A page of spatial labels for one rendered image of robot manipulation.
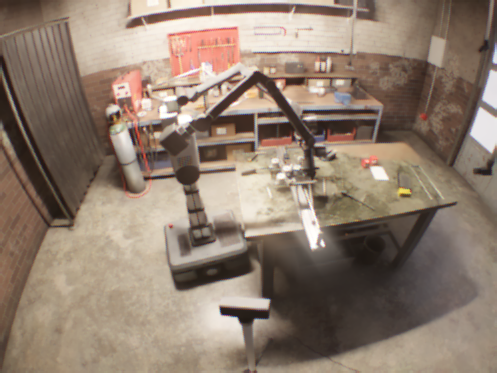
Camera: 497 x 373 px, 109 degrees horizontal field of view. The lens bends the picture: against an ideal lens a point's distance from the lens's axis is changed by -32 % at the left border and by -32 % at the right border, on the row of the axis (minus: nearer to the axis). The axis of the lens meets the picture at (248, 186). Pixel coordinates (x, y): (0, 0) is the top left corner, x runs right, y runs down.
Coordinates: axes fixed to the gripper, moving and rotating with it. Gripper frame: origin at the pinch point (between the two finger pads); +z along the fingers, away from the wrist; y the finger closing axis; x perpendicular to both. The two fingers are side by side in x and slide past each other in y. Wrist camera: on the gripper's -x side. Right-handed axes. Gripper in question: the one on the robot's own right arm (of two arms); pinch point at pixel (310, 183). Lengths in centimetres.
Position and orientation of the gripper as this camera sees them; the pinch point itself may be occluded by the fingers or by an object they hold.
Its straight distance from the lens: 149.9
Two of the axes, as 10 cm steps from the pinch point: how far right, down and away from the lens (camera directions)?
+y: -9.9, 1.0, -0.7
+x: 0.9, 1.7, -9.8
